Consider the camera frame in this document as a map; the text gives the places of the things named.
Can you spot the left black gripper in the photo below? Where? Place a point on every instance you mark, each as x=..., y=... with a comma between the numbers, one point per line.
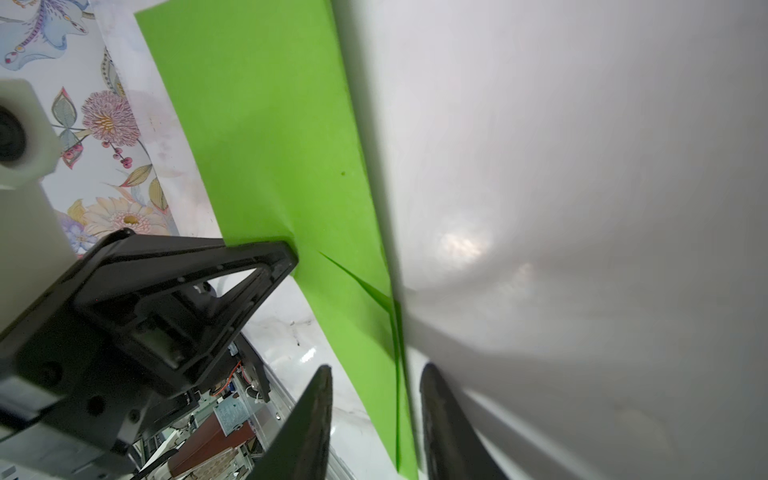
x=87, y=374

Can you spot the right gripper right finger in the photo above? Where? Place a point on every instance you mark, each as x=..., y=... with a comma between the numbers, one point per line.
x=452, y=447

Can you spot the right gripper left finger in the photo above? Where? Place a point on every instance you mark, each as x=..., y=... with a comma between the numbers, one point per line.
x=303, y=432

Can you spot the green square paper sheet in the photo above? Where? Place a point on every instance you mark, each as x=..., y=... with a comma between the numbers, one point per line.
x=261, y=93

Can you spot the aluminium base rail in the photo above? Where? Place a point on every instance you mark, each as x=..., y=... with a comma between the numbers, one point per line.
x=300, y=408

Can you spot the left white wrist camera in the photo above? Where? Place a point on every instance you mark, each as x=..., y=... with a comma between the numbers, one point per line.
x=34, y=249

